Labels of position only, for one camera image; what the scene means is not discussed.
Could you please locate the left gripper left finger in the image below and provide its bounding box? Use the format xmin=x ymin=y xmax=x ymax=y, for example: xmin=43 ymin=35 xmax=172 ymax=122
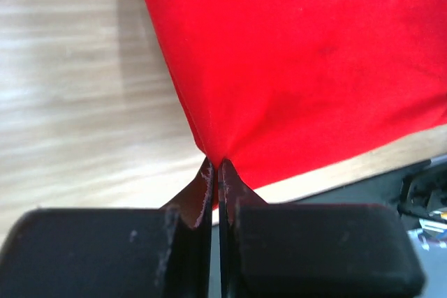
xmin=1 ymin=161 xmax=214 ymax=297

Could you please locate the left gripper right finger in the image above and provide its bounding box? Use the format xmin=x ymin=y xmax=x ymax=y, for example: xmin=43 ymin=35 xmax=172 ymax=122
xmin=217 ymin=160 xmax=425 ymax=297

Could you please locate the red t-shirt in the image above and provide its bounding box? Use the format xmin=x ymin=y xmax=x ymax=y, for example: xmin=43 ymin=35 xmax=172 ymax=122
xmin=145 ymin=0 xmax=446 ymax=188

